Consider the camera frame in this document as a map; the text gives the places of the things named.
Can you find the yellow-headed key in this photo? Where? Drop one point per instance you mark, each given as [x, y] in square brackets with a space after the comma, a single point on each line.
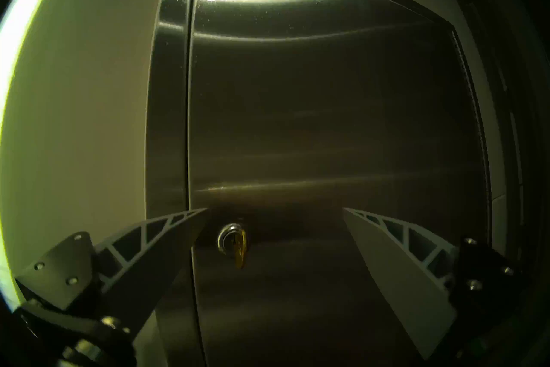
[240, 250]

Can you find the stainless towel dispenser door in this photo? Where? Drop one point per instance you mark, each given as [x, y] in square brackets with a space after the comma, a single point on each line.
[343, 112]

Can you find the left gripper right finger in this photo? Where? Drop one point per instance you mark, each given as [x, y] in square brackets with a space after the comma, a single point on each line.
[408, 280]

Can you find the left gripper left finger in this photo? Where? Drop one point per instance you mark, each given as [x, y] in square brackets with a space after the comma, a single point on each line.
[142, 267]

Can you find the stainless recessed dispenser cabinet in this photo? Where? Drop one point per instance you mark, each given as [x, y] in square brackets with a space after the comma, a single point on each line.
[169, 112]

